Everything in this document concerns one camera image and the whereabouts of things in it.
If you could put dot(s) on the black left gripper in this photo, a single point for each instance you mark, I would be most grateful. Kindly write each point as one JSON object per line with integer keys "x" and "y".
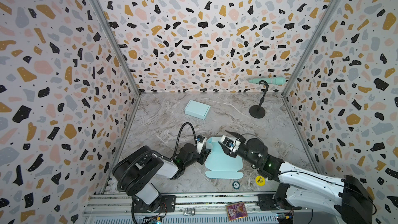
{"x": 203, "y": 155}

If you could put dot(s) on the mint box sheets stack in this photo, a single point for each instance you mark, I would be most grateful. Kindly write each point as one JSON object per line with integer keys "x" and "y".
{"x": 219, "y": 165}

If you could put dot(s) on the mint paper box sheet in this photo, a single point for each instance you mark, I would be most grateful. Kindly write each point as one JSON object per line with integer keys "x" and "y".
{"x": 197, "y": 109}

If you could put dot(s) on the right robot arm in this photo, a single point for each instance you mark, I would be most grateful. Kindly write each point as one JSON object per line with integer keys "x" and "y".
{"x": 345, "y": 197}

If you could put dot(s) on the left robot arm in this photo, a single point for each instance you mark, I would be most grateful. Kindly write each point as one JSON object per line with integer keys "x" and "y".
{"x": 134, "y": 173}

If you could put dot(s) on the black round-base stand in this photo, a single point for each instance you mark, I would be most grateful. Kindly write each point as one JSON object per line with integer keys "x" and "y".
{"x": 257, "y": 111}

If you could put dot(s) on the dark round tape roll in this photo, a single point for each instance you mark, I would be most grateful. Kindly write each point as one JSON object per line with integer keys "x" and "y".
{"x": 236, "y": 185}

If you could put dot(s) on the yellow round sticker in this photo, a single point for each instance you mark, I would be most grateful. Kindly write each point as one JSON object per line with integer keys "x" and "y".
{"x": 260, "y": 181}

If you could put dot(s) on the purple snack packet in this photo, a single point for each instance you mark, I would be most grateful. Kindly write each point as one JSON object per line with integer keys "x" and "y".
{"x": 236, "y": 211}

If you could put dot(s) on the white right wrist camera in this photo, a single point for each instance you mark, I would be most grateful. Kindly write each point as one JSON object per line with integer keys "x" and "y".
{"x": 236, "y": 143}

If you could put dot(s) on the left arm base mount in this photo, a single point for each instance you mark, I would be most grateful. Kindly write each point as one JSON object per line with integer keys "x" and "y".
{"x": 162, "y": 204}

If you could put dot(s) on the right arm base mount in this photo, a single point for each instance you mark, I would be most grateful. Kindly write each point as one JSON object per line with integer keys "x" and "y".
{"x": 277, "y": 200}

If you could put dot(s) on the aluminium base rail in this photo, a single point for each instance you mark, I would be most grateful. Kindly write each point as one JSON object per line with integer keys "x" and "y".
{"x": 199, "y": 208}

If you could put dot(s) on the aluminium corner post left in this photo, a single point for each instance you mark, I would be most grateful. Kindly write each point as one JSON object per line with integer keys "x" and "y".
{"x": 113, "y": 43}

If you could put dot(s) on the aluminium corner post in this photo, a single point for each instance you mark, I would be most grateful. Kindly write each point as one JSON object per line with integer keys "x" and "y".
{"x": 113, "y": 43}
{"x": 327, "y": 16}

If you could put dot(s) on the aluminium corner post right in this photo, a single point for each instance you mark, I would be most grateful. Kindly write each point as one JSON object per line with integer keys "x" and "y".
{"x": 327, "y": 16}

